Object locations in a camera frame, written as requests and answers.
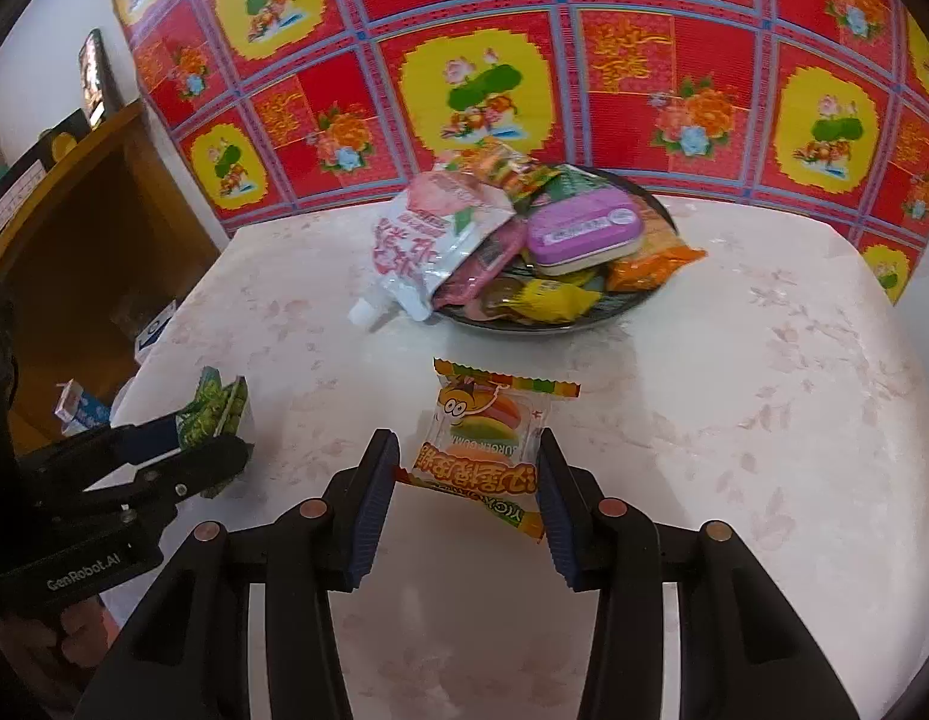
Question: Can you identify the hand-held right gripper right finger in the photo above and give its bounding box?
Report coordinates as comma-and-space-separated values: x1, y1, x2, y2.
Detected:
535, 427, 859, 720

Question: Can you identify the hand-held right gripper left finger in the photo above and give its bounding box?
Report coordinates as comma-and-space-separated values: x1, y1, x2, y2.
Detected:
74, 427, 401, 720

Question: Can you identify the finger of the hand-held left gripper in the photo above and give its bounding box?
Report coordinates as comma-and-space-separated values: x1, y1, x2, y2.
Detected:
25, 411, 190, 485
78, 435, 256, 535

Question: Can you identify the green yellow candy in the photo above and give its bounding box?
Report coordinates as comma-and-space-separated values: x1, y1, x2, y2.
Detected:
175, 365, 253, 458

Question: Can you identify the clear burger gummy packet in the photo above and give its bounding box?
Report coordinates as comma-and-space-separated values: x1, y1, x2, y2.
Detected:
393, 358, 582, 541

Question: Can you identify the brown ball jelly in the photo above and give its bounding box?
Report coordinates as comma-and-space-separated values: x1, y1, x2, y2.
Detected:
464, 277, 526, 322

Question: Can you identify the pink snack packet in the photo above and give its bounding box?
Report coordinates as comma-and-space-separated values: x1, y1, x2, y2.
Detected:
434, 221, 529, 308

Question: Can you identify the white pink drink pouch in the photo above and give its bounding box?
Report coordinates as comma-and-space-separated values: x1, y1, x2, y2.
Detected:
348, 171, 514, 329

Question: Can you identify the orange cracker packet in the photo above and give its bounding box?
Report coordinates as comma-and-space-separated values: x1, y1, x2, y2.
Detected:
606, 217, 707, 293

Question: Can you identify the purple candy tin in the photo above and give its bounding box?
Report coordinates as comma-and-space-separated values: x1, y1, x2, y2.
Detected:
526, 190, 646, 277

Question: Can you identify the blue patterned ceramic plate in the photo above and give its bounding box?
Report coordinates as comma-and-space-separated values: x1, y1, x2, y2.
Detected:
427, 165, 677, 331

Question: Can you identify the green snack packet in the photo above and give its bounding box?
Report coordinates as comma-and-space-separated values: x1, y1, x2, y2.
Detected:
535, 165, 608, 203

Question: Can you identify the small orange gummy packet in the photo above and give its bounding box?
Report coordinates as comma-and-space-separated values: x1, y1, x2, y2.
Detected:
434, 139, 559, 203

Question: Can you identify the person's left hand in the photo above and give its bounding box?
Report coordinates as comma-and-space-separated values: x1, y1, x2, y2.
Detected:
0, 598, 116, 698

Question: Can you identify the small white blue carton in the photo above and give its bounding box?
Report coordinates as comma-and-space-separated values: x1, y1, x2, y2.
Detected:
54, 379, 113, 436

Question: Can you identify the blue white box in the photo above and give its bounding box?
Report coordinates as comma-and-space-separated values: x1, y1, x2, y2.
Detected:
134, 300, 176, 361

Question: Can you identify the wooden cabinet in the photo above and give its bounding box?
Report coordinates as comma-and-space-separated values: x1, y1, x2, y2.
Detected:
0, 101, 221, 458

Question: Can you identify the white floral tablecloth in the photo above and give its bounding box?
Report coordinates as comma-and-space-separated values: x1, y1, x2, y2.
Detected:
97, 199, 929, 720

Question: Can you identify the black box with yellow circle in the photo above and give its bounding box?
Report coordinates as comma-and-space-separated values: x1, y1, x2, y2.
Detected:
0, 109, 91, 196

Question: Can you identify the red floral printed cloth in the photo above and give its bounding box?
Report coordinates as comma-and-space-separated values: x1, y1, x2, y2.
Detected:
100, 0, 929, 308

